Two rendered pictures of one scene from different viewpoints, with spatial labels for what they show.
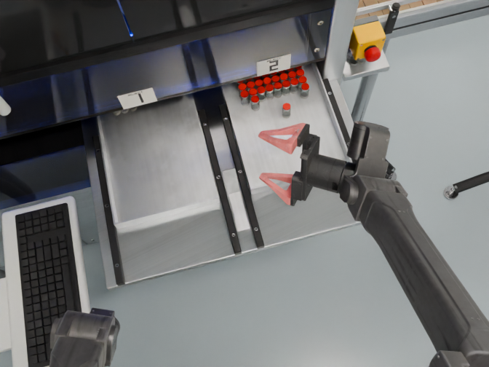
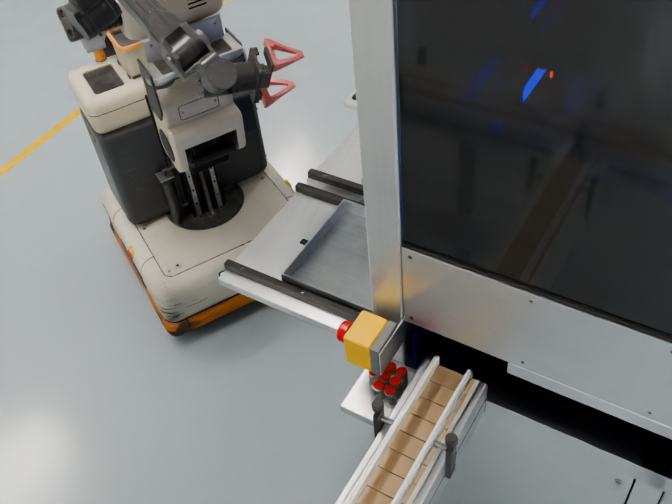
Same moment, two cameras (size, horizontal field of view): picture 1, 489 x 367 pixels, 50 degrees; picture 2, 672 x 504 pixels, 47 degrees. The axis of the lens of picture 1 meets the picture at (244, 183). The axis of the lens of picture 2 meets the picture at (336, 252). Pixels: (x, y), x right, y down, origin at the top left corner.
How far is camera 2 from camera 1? 167 cm
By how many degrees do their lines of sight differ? 61
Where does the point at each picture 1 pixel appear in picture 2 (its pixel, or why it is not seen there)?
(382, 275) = not seen: outside the picture
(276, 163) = (350, 240)
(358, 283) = (260, 490)
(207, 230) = (349, 170)
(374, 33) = (358, 330)
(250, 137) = not seen: hidden behind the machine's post
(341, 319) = (249, 445)
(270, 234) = (300, 200)
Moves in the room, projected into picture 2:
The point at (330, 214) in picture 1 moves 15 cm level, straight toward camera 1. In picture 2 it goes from (267, 243) to (245, 204)
